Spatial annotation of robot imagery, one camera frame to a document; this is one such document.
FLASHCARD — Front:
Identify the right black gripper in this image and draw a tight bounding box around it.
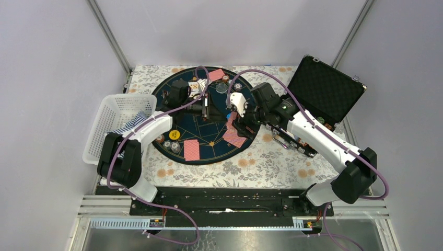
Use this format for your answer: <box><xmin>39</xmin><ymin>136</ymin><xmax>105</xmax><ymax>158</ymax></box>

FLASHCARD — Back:
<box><xmin>231</xmin><ymin>99</ymin><xmax>269</xmax><ymax>140</ymax></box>

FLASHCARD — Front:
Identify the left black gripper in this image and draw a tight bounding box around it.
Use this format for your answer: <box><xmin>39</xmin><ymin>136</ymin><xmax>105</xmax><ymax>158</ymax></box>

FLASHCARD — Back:
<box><xmin>181</xmin><ymin>93</ymin><xmax>228</xmax><ymax>122</ymax></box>

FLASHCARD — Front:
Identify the red card deck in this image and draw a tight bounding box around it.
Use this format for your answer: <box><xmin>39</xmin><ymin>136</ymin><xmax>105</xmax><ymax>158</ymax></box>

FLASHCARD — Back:
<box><xmin>226</xmin><ymin>111</ymin><xmax>237</xmax><ymax>134</ymax></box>

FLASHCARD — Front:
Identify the red playing card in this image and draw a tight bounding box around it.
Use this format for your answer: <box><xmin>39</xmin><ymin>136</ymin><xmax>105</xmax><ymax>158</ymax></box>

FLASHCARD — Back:
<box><xmin>223</xmin><ymin>131</ymin><xmax>247</xmax><ymax>148</ymax></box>
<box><xmin>183</xmin><ymin>139</ymin><xmax>201</xmax><ymax>162</ymax></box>
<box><xmin>185</xmin><ymin>140</ymin><xmax>201</xmax><ymax>162</ymax></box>
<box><xmin>230</xmin><ymin>134</ymin><xmax>247</xmax><ymax>148</ymax></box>
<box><xmin>208</xmin><ymin>69</ymin><xmax>225</xmax><ymax>82</ymax></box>

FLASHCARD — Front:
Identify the yellow dealer button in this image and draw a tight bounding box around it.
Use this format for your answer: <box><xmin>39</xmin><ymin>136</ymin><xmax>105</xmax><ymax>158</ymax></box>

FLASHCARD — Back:
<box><xmin>169</xmin><ymin>130</ymin><xmax>181</xmax><ymax>141</ymax></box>

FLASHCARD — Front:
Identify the face up playing card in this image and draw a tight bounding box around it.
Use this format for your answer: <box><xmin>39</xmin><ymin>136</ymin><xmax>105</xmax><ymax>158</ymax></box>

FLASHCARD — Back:
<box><xmin>188</xmin><ymin>82</ymin><xmax>200</xmax><ymax>93</ymax></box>

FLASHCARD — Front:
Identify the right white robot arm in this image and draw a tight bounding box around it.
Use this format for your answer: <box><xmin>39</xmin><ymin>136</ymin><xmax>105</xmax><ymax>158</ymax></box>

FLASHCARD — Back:
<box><xmin>226</xmin><ymin>83</ymin><xmax>378</xmax><ymax>215</ymax></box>

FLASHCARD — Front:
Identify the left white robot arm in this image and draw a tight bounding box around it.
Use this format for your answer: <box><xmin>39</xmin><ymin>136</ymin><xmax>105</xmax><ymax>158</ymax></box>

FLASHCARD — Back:
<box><xmin>97</xmin><ymin>79</ymin><xmax>227</xmax><ymax>215</ymax></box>

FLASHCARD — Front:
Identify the round dark blue poker mat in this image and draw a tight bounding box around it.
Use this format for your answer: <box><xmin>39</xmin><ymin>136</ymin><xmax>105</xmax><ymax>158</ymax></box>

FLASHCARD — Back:
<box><xmin>152</xmin><ymin>67</ymin><xmax>256</xmax><ymax>165</ymax></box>

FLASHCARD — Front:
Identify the clear plastic disc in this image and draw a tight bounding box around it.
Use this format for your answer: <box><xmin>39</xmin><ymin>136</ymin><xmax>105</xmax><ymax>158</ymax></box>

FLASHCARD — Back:
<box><xmin>215</xmin><ymin>82</ymin><xmax>228</xmax><ymax>94</ymax></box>

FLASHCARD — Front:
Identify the green chip row in case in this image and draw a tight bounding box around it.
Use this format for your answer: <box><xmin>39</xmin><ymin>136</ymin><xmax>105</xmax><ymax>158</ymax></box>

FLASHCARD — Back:
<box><xmin>317</xmin><ymin>117</ymin><xmax>325</xmax><ymax>124</ymax></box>

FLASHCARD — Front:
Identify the black chip carrying case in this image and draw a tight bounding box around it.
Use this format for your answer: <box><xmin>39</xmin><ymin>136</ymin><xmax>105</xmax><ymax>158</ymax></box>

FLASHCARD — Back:
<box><xmin>270</xmin><ymin>55</ymin><xmax>368</xmax><ymax>158</ymax></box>

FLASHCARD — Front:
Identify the striped blue white cloth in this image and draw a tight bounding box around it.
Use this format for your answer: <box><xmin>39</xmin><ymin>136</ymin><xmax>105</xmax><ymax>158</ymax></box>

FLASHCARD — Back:
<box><xmin>102</xmin><ymin>111</ymin><xmax>148</xmax><ymax>137</ymax></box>

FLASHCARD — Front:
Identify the white plastic basket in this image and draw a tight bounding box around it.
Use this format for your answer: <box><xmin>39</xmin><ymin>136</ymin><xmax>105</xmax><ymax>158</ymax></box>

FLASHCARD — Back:
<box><xmin>82</xmin><ymin>94</ymin><xmax>157</xmax><ymax>165</ymax></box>

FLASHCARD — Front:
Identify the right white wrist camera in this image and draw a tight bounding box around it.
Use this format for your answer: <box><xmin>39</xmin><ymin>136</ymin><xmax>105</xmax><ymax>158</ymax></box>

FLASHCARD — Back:
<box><xmin>226</xmin><ymin>92</ymin><xmax>248</xmax><ymax>118</ymax></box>

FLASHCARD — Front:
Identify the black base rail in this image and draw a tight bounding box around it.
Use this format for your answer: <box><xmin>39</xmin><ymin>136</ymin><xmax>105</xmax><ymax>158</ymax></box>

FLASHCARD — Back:
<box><xmin>130</xmin><ymin>187</ymin><xmax>334</xmax><ymax>228</ymax></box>

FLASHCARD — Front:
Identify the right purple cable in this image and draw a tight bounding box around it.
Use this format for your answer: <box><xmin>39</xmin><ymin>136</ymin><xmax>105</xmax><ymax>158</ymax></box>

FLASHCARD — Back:
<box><xmin>225</xmin><ymin>69</ymin><xmax>390</xmax><ymax>251</ymax></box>

